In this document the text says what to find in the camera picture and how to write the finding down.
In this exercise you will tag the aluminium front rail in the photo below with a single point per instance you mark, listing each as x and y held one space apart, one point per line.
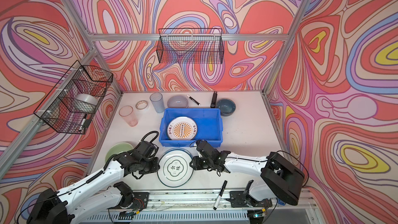
185 200

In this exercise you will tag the roll of double-sided tape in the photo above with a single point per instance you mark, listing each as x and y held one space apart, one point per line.
141 105

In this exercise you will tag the black wire basket on back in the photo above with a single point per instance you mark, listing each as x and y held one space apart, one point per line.
190 46

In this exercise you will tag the orange sunburst plate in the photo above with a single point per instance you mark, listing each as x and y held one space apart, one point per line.
182 128

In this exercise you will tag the clear tape roll in basket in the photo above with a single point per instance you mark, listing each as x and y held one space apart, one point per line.
85 103

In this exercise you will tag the dark teal bowl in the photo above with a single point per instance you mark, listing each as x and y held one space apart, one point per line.
226 106

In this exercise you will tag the white plate with green rings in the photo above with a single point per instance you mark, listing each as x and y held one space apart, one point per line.
175 168

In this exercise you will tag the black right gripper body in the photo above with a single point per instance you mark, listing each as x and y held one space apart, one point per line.
201 163

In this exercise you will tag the black marker on front rail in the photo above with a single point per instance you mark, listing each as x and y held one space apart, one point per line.
218 199

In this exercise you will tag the black marker near bowls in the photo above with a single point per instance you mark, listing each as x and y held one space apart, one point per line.
194 100

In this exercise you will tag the marker in left basket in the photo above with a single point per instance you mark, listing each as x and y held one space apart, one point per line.
81 126

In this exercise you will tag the blue plastic bin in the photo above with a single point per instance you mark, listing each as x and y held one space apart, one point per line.
209 123

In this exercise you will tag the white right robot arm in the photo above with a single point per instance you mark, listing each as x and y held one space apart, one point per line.
274 176

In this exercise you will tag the blue frosted plastic cup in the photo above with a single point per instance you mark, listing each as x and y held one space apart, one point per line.
157 101

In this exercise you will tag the grey ceramic bowl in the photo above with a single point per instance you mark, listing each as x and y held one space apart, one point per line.
178 101

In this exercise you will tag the black flashlight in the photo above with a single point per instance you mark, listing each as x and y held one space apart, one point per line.
214 99

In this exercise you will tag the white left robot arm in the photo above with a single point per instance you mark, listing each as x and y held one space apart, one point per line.
100 190

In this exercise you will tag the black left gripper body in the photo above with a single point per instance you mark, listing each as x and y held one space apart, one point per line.
149 166

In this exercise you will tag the pink translucent plastic cup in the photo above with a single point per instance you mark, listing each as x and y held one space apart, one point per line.
128 115

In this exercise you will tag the light green bowl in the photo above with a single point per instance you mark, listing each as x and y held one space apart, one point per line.
118 148

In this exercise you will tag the black wire basket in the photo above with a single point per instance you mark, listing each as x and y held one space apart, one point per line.
190 46
59 113

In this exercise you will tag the black wire basket on left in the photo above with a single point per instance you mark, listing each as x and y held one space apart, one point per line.
59 113

